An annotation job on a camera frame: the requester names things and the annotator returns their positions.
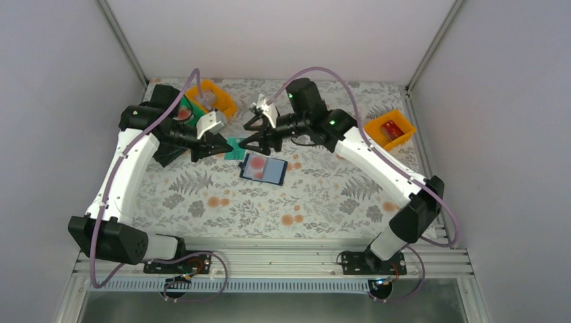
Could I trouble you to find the teal card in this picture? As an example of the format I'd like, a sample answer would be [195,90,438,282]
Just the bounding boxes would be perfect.
[224,137,246,161]

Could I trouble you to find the blue leather card holder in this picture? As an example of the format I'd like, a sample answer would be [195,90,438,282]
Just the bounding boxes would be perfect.
[238,153,288,186]

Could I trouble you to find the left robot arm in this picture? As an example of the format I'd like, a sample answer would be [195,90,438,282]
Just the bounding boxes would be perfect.
[68,85,232,264]

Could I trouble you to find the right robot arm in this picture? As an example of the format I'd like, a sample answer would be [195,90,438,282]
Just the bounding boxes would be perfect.
[240,78,444,260]

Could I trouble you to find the red circle card in green bin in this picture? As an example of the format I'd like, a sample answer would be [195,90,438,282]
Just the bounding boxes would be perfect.
[176,108,194,122]

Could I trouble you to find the red card in right bin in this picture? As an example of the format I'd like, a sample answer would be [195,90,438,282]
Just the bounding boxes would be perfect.
[380,120,405,141]

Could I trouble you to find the black plastic bin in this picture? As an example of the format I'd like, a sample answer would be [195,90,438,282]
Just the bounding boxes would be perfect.
[153,143,189,168]

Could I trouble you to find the green plastic bin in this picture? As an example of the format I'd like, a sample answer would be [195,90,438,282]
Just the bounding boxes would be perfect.
[174,96,207,127]

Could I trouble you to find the orange plastic bin left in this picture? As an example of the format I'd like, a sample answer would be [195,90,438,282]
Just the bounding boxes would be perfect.
[184,79,238,119]

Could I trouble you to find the orange plastic bin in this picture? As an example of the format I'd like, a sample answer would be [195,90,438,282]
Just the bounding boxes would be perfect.
[364,110,416,151]
[184,79,238,119]

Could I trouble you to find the orange plastic bin right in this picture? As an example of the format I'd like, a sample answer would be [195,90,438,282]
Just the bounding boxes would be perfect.
[364,110,416,151]

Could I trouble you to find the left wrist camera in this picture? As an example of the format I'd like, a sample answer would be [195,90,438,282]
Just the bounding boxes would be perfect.
[196,110,227,139]

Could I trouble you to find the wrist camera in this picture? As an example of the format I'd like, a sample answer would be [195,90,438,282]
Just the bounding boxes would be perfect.
[250,94,279,127]
[196,110,227,139]

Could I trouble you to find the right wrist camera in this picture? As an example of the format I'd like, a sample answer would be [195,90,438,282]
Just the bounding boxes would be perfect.
[250,94,279,127]

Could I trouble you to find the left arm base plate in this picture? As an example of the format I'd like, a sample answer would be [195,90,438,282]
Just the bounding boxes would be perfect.
[143,251,212,275]

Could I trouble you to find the aluminium rail frame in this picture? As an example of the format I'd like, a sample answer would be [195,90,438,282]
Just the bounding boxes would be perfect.
[73,238,475,279]

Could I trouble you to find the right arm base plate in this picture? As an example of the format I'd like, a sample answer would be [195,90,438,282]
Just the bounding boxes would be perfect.
[336,250,407,276]

